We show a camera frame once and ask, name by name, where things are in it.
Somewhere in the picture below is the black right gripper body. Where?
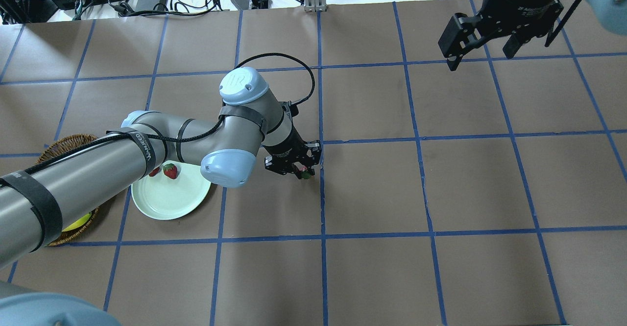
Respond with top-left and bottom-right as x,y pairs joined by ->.
476,0 -> 563,37

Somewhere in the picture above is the light green plate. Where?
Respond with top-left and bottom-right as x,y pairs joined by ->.
131,161 -> 212,221

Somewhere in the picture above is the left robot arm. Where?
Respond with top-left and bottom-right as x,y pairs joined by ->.
1,66 -> 322,267

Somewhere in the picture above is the wicker basket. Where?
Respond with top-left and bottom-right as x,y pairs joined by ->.
36,134 -> 100,247

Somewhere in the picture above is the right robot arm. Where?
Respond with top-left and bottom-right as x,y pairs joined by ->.
437,0 -> 627,71

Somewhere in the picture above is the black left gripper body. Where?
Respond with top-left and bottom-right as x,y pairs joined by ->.
262,123 -> 309,168

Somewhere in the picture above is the yellow banana bunch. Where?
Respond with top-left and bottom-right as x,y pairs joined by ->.
62,212 -> 93,232

